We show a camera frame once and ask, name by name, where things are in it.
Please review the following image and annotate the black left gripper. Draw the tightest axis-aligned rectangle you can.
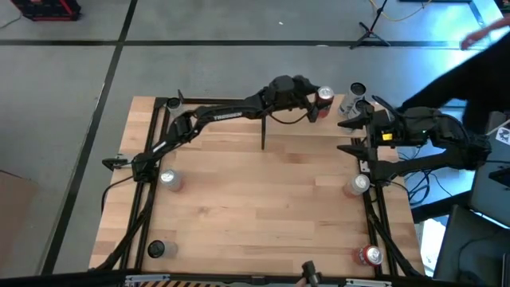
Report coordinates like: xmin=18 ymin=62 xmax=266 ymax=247
xmin=265 ymin=74 xmax=322 ymax=123

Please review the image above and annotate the tall silver beverage can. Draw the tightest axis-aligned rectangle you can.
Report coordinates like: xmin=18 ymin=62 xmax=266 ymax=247
xmin=166 ymin=96 xmax=187 ymax=119

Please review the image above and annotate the black aluminium table frame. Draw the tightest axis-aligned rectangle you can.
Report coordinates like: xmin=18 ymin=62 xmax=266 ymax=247
xmin=89 ymin=95 xmax=426 ymax=280

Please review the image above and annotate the grey laptop with sticker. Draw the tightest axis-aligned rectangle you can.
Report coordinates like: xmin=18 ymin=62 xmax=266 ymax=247
xmin=468 ymin=110 xmax=510 ymax=228

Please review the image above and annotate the black rig crossbar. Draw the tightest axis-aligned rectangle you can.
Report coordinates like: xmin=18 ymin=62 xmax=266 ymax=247
xmin=0 ymin=269 xmax=510 ymax=287

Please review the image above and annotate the yellow cable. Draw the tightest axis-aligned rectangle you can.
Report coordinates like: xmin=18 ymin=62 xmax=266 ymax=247
xmin=368 ymin=0 xmax=434 ymax=23

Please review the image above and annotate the person's hand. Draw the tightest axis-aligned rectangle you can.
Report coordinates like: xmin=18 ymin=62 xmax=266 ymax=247
xmin=460 ymin=27 xmax=491 ymax=51

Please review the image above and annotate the person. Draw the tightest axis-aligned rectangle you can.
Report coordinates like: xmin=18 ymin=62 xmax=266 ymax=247
xmin=398 ymin=15 xmax=510 ymax=135

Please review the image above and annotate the black desk foot bar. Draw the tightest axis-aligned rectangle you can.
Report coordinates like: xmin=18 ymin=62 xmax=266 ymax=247
xmin=410 ymin=190 xmax=473 ymax=224

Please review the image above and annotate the wooden shelf with black legs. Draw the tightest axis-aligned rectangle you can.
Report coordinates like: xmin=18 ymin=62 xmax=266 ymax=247
xmin=261 ymin=87 xmax=370 ymax=151

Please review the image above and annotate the black and red crate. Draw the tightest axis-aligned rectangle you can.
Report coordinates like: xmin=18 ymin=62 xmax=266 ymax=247
xmin=10 ymin=0 xmax=83 ymax=22

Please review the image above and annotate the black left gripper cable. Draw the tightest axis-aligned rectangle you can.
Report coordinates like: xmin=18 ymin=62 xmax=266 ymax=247
xmin=270 ymin=112 xmax=311 ymax=126

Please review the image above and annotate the black handheld device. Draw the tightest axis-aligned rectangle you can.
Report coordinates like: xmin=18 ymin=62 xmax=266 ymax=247
xmin=301 ymin=260 xmax=323 ymax=287

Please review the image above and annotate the black tripod stand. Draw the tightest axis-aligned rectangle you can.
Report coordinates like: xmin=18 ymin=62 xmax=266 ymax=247
xmin=349 ymin=0 xmax=392 ymax=51

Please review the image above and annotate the dark grey board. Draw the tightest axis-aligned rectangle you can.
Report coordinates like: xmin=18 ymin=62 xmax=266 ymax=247
xmin=432 ymin=203 xmax=510 ymax=287

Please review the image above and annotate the tall white beverage can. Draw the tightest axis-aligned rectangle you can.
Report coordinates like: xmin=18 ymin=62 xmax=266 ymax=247
xmin=346 ymin=99 xmax=374 ymax=120
xmin=338 ymin=81 xmax=367 ymax=116

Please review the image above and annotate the black metal bracket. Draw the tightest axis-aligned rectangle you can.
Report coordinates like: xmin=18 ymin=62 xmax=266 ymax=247
xmin=101 ymin=154 xmax=135 ymax=171

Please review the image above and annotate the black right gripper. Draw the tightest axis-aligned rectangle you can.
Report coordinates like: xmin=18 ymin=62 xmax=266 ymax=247
xmin=336 ymin=109 xmax=403 ymax=163

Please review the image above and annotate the black cable bundle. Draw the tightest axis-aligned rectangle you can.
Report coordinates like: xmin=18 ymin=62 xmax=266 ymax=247
xmin=396 ymin=145 xmax=453 ymax=206

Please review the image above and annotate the red Fanta can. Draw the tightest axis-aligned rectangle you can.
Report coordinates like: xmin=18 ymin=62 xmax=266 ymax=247
xmin=353 ymin=244 xmax=384 ymax=267
xmin=316 ymin=85 xmax=335 ymax=120

